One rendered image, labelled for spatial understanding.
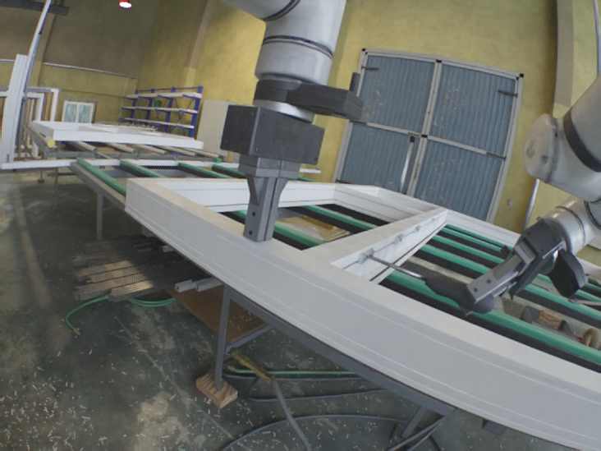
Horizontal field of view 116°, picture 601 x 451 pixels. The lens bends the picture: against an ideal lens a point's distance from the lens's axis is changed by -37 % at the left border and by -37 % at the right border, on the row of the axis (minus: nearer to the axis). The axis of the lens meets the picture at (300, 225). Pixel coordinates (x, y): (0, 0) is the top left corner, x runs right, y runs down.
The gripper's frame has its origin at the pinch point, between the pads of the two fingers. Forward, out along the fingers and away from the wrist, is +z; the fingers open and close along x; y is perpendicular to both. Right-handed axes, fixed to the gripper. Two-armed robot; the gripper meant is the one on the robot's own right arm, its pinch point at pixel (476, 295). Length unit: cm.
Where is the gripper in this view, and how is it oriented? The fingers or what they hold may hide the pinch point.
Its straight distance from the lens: 44.2
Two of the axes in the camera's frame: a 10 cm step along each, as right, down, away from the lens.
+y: -3.2, -7.0, 6.4
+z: -9.1, 4.1, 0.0
